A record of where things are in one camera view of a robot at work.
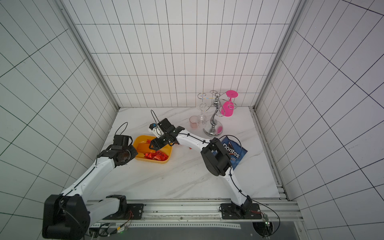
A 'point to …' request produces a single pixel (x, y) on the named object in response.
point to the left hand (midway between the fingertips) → (133, 155)
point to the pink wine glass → (227, 109)
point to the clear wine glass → (202, 119)
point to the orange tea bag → (144, 148)
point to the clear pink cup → (193, 120)
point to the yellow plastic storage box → (140, 158)
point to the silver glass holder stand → (222, 101)
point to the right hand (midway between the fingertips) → (148, 147)
